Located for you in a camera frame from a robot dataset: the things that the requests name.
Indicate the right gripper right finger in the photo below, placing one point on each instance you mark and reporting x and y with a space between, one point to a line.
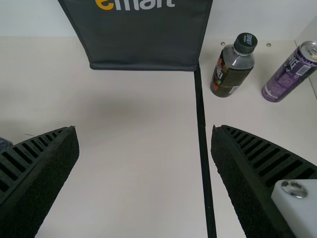
252 178

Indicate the purple can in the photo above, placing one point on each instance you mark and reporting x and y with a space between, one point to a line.
287 77

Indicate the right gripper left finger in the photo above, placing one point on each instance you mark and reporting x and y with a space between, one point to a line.
37 178

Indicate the black strip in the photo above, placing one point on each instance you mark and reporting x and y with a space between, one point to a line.
204 153

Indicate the dark coffee bottle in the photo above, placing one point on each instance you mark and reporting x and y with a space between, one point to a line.
230 72

